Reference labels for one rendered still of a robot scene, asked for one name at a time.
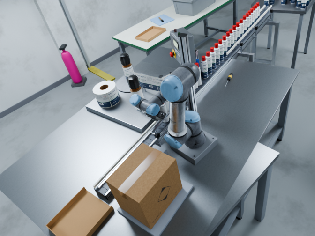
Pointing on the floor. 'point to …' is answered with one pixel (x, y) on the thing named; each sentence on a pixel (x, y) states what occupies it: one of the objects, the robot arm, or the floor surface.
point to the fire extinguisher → (72, 68)
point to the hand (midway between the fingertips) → (161, 118)
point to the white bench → (180, 20)
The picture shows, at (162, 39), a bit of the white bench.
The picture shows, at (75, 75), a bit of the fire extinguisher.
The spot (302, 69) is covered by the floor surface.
